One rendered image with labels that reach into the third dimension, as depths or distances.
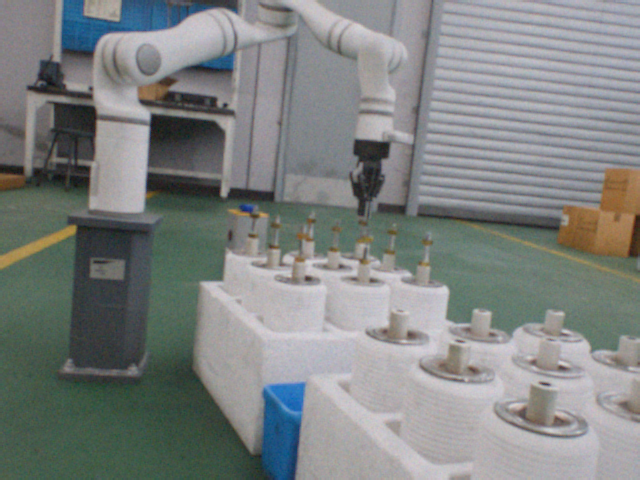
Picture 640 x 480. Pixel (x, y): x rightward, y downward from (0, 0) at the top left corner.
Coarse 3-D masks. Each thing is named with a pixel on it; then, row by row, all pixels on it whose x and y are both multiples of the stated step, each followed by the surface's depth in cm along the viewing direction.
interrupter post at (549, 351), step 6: (540, 342) 70; (546, 342) 69; (552, 342) 69; (558, 342) 69; (540, 348) 70; (546, 348) 69; (552, 348) 69; (558, 348) 69; (540, 354) 70; (546, 354) 69; (552, 354) 69; (558, 354) 69; (540, 360) 69; (546, 360) 69; (552, 360) 69; (558, 360) 69; (540, 366) 69; (546, 366) 69; (552, 366) 69; (558, 366) 70
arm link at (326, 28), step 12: (264, 0) 141; (276, 0) 140; (288, 0) 138; (300, 0) 138; (312, 0) 139; (300, 12) 137; (312, 12) 135; (324, 12) 135; (312, 24) 135; (324, 24) 133; (336, 24) 132; (348, 24) 131; (324, 36) 134; (336, 36) 132; (336, 48) 133
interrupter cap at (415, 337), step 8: (368, 328) 76; (376, 328) 77; (384, 328) 78; (408, 328) 79; (376, 336) 73; (384, 336) 74; (408, 336) 76; (416, 336) 76; (424, 336) 76; (392, 344) 72; (400, 344) 72; (408, 344) 72; (416, 344) 72; (424, 344) 73
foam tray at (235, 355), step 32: (224, 320) 112; (256, 320) 103; (448, 320) 118; (224, 352) 111; (256, 352) 96; (288, 352) 96; (320, 352) 98; (352, 352) 101; (224, 384) 110; (256, 384) 96; (256, 416) 96; (256, 448) 96
